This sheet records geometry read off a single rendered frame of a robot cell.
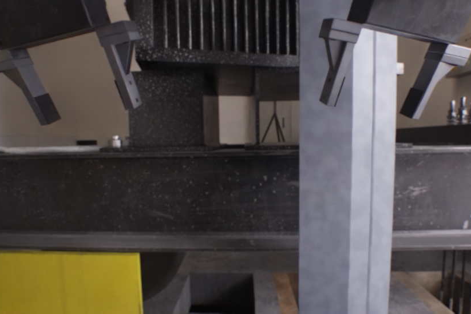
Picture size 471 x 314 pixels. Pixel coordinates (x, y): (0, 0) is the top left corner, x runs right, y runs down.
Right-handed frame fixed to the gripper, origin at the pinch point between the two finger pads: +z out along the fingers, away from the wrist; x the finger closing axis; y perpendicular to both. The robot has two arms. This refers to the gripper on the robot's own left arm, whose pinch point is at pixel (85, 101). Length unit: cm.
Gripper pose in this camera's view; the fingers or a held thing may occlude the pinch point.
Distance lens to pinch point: 40.5
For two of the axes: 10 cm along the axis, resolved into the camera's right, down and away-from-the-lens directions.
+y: 0.5, -4.6, 8.9
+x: -9.8, 1.4, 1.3
